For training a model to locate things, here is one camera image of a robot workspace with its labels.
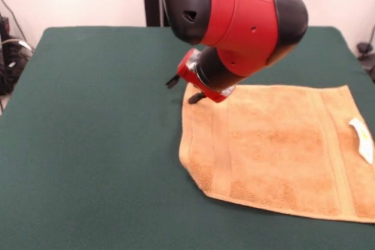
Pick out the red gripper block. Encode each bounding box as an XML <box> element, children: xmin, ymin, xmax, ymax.
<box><xmin>165</xmin><ymin>48</ymin><xmax>235</xmax><ymax>105</ymax></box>

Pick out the orange terry towel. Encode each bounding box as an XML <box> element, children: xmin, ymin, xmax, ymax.
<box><xmin>178</xmin><ymin>81</ymin><xmax>375</xmax><ymax>224</ymax></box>

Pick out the dark green table cloth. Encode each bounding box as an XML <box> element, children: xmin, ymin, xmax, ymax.
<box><xmin>0</xmin><ymin>26</ymin><xmax>375</xmax><ymax>250</ymax></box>

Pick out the black floor object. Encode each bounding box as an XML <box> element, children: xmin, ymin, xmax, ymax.
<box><xmin>360</xmin><ymin>53</ymin><xmax>375</xmax><ymax>84</ymax></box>

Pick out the red and black power strip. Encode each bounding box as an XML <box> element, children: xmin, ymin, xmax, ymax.
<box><xmin>0</xmin><ymin>17</ymin><xmax>11</xmax><ymax>40</ymax></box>

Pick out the white cable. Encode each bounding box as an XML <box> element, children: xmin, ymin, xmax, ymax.
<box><xmin>0</xmin><ymin>37</ymin><xmax>33</xmax><ymax>54</ymax></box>

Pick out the black cable bundle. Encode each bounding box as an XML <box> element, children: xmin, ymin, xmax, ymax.
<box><xmin>0</xmin><ymin>42</ymin><xmax>33</xmax><ymax>95</ymax></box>

